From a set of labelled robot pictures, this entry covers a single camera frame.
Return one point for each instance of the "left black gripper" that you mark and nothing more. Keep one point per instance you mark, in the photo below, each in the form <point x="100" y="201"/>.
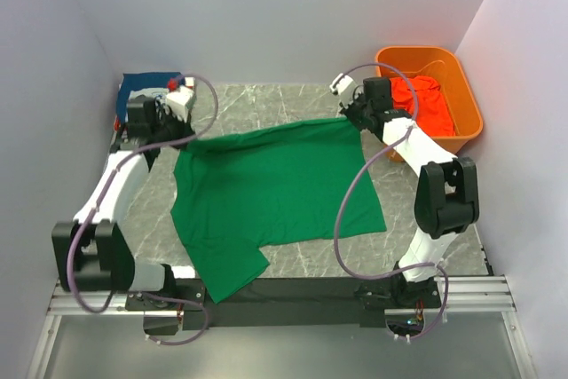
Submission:
<point x="178" y="129"/>

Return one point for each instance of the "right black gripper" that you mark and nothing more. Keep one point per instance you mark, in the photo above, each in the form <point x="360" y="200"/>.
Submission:
<point x="353" y="111"/>

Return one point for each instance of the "green t shirt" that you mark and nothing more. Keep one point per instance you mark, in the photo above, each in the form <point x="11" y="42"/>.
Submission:
<point x="296" y="182"/>

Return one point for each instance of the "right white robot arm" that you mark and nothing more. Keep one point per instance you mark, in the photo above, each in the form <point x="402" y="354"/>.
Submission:
<point x="446" y="199"/>

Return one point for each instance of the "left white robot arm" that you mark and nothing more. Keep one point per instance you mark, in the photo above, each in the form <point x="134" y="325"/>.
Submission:
<point x="91" y="246"/>

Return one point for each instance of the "folded blue t shirt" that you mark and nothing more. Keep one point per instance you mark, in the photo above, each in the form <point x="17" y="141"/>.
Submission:
<point x="150" y="84"/>

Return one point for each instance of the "orange t shirt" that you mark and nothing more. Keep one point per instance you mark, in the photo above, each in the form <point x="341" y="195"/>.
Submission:
<point x="433" y="115"/>

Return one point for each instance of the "orange plastic basket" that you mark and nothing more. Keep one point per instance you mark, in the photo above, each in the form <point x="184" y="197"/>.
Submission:
<point x="443" y="66"/>

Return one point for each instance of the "black base beam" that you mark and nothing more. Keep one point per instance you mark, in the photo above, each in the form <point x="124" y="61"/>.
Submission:
<point x="288" y="302"/>

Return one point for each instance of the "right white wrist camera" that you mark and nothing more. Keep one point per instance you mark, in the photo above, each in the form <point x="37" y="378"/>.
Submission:
<point x="343" y="86"/>

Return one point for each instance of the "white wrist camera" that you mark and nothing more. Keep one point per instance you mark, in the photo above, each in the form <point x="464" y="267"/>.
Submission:
<point x="343" y="86"/>
<point x="181" y="97"/>

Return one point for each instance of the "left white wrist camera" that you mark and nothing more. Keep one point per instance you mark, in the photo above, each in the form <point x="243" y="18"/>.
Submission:
<point x="181" y="97"/>

